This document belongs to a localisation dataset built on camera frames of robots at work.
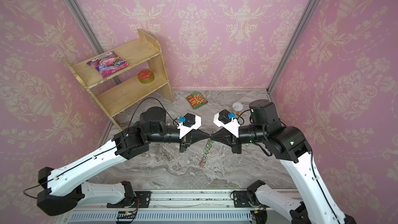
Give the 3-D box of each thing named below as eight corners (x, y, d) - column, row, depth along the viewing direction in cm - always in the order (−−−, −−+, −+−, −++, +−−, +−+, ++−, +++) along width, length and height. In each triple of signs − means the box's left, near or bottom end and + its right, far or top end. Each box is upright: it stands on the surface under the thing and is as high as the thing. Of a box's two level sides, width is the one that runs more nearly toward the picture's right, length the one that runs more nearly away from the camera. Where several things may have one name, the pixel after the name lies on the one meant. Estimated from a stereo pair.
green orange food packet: (195, 110, 112) (195, 108, 110) (185, 99, 119) (185, 97, 117) (208, 102, 116) (208, 100, 115) (198, 92, 123) (198, 90, 121)
